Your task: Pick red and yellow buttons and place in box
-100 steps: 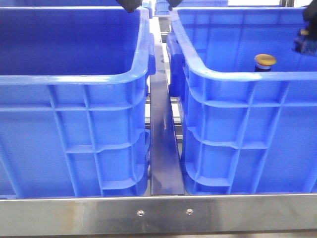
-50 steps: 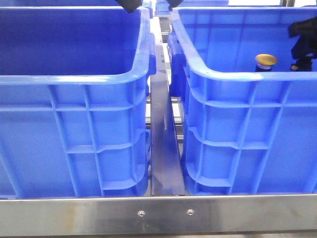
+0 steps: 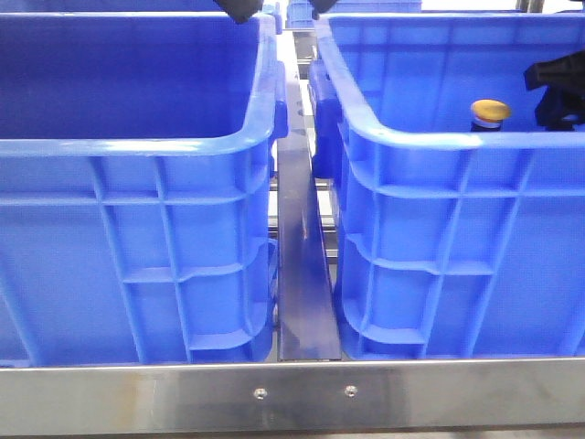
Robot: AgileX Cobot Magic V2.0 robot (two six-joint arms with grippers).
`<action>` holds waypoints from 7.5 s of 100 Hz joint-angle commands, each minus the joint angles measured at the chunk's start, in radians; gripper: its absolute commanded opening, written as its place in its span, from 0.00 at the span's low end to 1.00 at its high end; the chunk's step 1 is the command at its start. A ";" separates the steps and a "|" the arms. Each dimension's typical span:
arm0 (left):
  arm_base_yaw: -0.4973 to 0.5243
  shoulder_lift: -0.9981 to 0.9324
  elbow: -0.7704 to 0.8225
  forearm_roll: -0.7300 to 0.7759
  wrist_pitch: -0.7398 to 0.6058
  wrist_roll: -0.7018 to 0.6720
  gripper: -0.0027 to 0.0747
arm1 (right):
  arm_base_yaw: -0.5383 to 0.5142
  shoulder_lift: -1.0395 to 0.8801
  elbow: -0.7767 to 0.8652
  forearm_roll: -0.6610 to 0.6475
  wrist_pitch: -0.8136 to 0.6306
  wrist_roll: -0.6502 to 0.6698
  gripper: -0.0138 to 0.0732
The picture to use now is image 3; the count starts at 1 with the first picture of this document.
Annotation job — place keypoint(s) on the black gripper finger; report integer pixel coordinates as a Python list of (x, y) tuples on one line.
[(320, 7), (240, 10)]

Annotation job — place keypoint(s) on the yellow mushroom push button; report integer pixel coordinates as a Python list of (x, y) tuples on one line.
[(489, 115)]

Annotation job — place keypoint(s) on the rear right blue bin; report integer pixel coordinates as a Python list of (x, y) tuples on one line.
[(300, 14)]

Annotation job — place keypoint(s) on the left blue plastic bin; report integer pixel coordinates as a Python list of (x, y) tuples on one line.
[(135, 173)]

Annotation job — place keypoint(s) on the blue plastic bin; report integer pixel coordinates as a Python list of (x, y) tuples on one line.
[(135, 173), (454, 244)]

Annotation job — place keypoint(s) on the right blue plastic bin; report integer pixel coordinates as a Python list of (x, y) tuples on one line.
[(454, 244)]

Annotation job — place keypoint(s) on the dark metal divider bar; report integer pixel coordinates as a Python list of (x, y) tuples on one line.
[(308, 329)]

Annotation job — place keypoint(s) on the steel front rail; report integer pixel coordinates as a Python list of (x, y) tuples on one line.
[(337, 396)]

